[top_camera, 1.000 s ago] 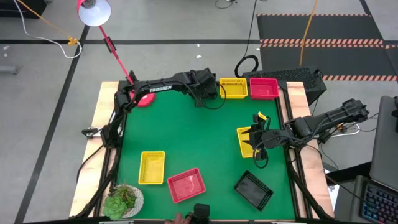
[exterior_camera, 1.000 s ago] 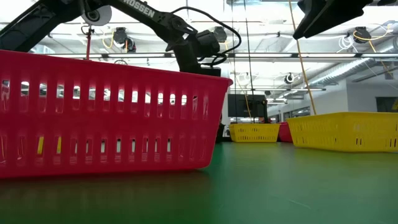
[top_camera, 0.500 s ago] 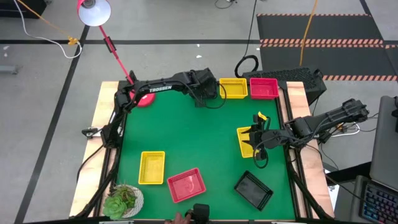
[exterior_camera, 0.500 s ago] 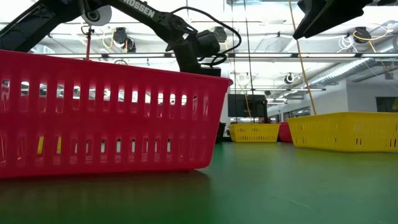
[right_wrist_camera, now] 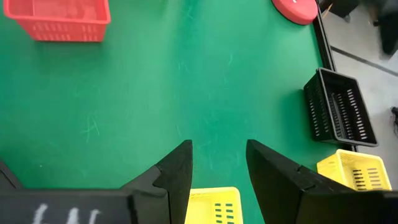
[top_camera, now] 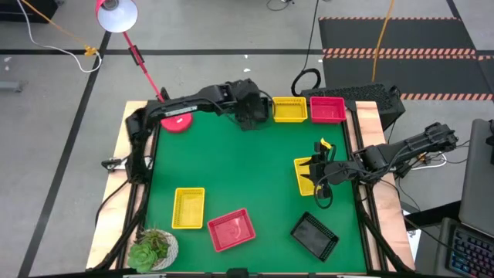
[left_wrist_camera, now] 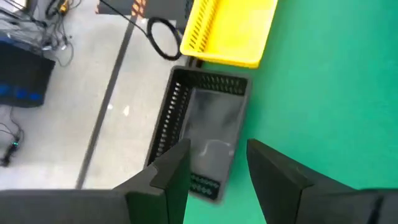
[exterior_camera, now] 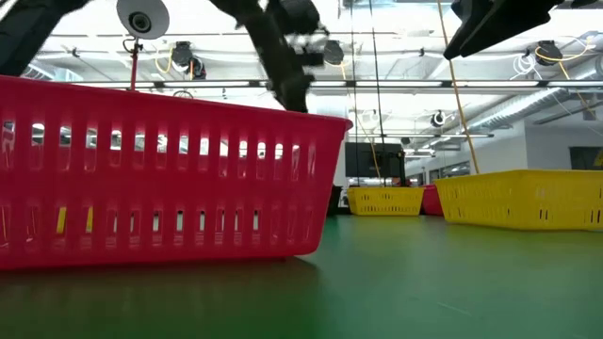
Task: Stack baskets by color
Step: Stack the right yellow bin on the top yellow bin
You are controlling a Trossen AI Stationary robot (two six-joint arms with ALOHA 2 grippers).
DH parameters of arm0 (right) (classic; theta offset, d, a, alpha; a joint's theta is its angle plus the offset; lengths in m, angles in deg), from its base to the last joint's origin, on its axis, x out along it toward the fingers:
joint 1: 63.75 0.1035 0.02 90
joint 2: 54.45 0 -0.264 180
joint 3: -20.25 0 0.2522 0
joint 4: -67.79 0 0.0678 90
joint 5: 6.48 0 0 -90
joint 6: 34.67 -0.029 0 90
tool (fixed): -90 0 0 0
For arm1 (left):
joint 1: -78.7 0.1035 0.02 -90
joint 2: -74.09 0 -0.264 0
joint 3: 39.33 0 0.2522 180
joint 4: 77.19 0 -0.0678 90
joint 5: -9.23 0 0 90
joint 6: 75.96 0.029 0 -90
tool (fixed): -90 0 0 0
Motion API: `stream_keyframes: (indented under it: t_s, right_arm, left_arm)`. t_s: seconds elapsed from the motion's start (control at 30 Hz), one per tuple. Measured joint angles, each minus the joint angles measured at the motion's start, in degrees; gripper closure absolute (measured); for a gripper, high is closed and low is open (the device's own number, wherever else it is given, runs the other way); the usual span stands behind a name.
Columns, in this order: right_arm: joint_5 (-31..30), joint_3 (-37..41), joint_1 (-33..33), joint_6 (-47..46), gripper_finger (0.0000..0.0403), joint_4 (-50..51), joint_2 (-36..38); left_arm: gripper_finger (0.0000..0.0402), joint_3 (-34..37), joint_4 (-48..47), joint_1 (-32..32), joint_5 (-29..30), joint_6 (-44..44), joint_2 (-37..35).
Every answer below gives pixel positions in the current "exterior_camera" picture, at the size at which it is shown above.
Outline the red plastic slotted basket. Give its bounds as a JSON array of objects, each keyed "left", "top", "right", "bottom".
[
  {"left": 0, "top": 74, "right": 353, "bottom": 272},
  {"left": 420, "top": 184, "right": 445, "bottom": 218}
]

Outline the long ceiling light rail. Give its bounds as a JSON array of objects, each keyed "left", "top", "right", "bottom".
[{"left": 41, "top": 78, "right": 603, "bottom": 91}]

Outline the black hanging cable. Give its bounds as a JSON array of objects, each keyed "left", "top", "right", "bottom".
[
  {"left": 349, "top": 0, "right": 360, "bottom": 187},
  {"left": 368, "top": 0, "right": 387, "bottom": 185}
]

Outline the black monitor screen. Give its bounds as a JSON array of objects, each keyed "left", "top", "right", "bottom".
[{"left": 345, "top": 142, "right": 406, "bottom": 179}]

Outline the silver ceiling air duct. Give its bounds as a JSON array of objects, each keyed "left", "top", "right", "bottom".
[{"left": 465, "top": 58, "right": 603, "bottom": 133}]

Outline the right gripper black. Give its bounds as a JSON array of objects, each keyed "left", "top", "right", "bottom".
[{"left": 442, "top": 0, "right": 564, "bottom": 61}]

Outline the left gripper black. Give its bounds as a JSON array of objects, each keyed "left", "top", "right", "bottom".
[{"left": 209, "top": 0, "right": 329, "bottom": 114}]

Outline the yellow plastic slotted basket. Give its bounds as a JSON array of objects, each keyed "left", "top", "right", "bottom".
[
  {"left": 433, "top": 169, "right": 603, "bottom": 232},
  {"left": 55, "top": 205, "right": 94, "bottom": 235},
  {"left": 347, "top": 186, "right": 426, "bottom": 218}
]

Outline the red desk lamp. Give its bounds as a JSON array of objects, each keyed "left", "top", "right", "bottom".
[{"left": 116, "top": 0, "right": 171, "bottom": 91}]

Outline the dark wall panel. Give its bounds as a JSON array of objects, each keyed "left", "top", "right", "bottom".
[{"left": 568, "top": 146, "right": 603, "bottom": 170}]

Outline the yellow hanging cable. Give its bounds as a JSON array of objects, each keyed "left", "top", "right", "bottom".
[{"left": 435, "top": 0, "right": 481, "bottom": 175}]

